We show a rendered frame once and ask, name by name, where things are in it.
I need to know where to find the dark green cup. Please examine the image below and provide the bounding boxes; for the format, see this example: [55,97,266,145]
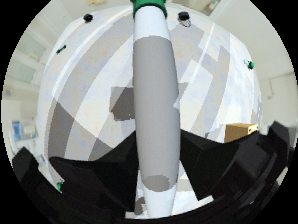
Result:
[130,0,168,20]

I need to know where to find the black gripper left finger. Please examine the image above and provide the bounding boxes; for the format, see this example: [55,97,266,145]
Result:
[49,129,138,213]

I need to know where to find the grey metal pipe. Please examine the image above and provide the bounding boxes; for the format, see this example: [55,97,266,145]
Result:
[132,6,181,218]

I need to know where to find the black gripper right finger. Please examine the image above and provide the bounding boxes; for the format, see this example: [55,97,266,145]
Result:
[180,129,261,201]

